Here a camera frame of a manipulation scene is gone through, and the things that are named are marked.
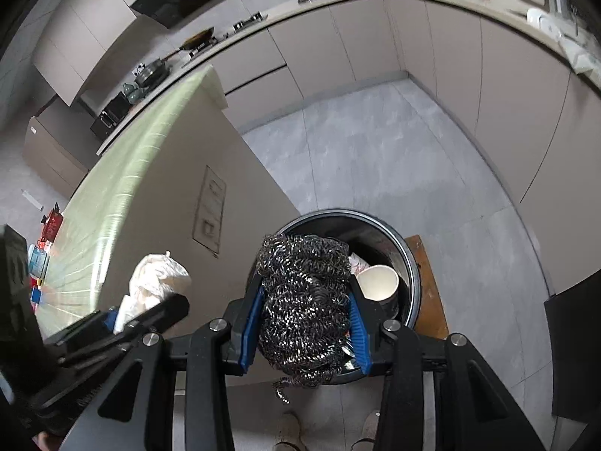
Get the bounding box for person's left shoe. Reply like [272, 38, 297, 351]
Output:
[275, 411, 306, 451]

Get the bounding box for red paper cup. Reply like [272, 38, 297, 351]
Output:
[356, 264, 400, 315]

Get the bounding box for black trash bin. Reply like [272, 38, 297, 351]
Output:
[275, 208, 420, 383]

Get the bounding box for beige kitchen counter cabinets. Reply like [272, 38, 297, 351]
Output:
[96, 0, 601, 301]

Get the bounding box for black microwave oven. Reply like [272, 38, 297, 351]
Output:
[90, 91, 130, 142]

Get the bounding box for beige upper cabinets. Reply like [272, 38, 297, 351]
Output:
[32, 0, 189, 106]

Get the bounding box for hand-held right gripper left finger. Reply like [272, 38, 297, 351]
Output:
[61, 275, 268, 451]

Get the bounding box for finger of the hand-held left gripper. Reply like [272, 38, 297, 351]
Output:
[42, 307, 118, 348]
[59, 294, 191, 368]

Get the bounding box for person's shoe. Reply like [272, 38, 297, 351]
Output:
[275, 411, 306, 451]
[352, 409, 381, 451]

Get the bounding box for black built-in appliance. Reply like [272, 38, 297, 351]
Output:
[544, 268, 601, 428]

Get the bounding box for beige table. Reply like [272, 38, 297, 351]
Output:
[169, 68, 301, 388]

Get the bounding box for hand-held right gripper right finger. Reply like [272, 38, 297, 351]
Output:
[347, 286, 548, 451]

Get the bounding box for white red carton box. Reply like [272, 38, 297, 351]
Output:
[348, 253, 369, 279]

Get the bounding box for green checkered tablecloth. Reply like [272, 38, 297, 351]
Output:
[35, 65, 226, 339]

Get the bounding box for frying pan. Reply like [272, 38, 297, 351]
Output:
[178, 27, 217, 54]

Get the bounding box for white paper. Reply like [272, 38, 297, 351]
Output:
[114, 252, 192, 334]

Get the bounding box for white plates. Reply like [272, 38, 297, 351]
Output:
[526, 7, 562, 41]

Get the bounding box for person's right shoe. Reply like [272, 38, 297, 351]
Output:
[352, 409, 381, 451]

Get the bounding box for black gas stove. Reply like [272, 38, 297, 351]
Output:
[232, 12, 268, 31]

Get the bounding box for white dish cloth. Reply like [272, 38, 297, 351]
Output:
[559, 38, 601, 73]

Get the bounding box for wok with lid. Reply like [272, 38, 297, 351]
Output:
[134, 59, 172, 88]

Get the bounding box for brown refrigerator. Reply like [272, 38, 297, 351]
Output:
[26, 96, 90, 193]

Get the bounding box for steel wool scrubber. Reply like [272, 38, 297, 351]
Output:
[256, 234, 353, 405]

